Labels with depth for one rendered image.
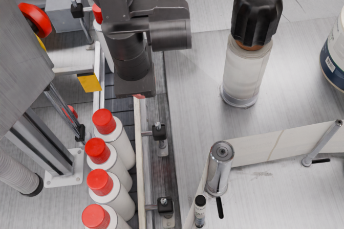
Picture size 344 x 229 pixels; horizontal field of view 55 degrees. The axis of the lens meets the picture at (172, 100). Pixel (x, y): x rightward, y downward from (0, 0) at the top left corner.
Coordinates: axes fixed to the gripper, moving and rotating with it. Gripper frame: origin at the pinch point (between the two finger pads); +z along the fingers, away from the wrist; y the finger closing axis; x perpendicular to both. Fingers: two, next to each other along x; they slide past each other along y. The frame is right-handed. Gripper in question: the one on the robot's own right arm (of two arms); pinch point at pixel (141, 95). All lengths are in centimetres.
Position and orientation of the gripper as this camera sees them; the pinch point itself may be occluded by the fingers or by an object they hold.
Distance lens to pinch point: 64.2
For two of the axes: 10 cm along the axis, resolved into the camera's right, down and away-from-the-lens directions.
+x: -9.9, 1.1, 0.1
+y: -0.9, -8.6, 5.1
